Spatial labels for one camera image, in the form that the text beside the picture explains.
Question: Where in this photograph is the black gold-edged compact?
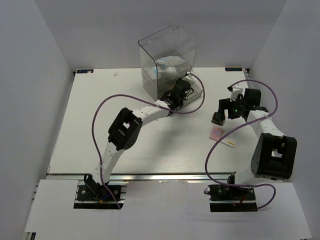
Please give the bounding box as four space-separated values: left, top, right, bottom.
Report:
211 112 226 126

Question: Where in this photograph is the pink makeup packet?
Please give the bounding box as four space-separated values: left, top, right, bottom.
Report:
209 126 224 141

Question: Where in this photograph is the clear acrylic organizer with drawers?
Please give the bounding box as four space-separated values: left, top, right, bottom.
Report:
137 24 203 107

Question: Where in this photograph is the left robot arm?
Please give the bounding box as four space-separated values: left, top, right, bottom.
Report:
84 77 194 200

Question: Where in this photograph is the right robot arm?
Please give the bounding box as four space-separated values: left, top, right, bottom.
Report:
211 85 298 200

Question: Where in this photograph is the blue label sticker right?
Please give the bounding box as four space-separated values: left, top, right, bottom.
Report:
224 67 243 72

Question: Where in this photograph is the blue label sticker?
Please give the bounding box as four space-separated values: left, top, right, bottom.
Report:
76 69 94 74
224 67 243 72

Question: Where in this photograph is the blue label sticker left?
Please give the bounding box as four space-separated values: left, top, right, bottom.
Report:
76 69 94 74

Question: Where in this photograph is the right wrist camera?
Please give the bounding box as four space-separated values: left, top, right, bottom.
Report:
227 84 243 102

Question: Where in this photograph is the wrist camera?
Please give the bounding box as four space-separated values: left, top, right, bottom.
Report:
183 71 198 86
227 84 243 102

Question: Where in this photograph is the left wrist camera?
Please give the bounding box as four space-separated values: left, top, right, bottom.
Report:
183 71 198 86

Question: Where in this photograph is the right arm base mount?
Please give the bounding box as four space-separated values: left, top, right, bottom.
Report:
203 184 258 213

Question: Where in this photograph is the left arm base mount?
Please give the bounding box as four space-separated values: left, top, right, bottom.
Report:
73 183 127 210

